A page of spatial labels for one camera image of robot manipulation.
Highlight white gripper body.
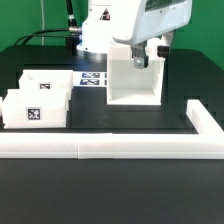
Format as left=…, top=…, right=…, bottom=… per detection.
left=110, top=0, right=193, bottom=45

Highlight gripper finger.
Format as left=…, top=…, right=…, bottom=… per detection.
left=157, top=31, right=174, bottom=58
left=131, top=41, right=148, bottom=68

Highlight white drawer cabinet box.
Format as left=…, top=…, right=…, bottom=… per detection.
left=107, top=39, right=165, bottom=106

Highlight white front drawer tray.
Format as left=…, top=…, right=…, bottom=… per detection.
left=2, top=89, right=69, bottom=129

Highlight white drawer tray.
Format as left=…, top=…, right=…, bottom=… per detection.
left=19, top=70, right=73, bottom=99
left=2, top=89, right=69, bottom=129

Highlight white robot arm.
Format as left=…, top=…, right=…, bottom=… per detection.
left=78, top=0, right=193, bottom=69

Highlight white rear drawer tray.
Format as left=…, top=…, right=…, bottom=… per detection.
left=19, top=70, right=73, bottom=99

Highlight fiducial marker sheet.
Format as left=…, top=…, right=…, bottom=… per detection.
left=73, top=71, right=107, bottom=87

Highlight white L-shaped fence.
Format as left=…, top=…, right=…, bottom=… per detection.
left=0, top=99, right=224, bottom=159

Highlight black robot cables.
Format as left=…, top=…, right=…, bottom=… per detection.
left=13, top=0, right=83, bottom=48

